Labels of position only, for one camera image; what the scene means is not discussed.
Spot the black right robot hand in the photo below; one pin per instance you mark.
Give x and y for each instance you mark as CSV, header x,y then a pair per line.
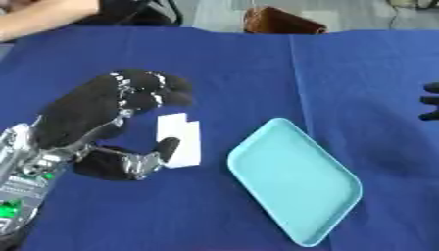
x,y
432,101

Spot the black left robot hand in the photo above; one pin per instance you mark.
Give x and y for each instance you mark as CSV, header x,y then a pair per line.
x,y
80,108

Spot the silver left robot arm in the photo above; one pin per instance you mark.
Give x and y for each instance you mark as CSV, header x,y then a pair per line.
x,y
23,176

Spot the white rectangular box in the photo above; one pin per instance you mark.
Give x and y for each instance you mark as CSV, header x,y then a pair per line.
x,y
182,137

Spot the light blue plastic tray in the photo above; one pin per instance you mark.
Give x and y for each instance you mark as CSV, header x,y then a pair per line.
x,y
292,179

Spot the brown bag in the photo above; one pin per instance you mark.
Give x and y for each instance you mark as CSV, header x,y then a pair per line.
x,y
279,22

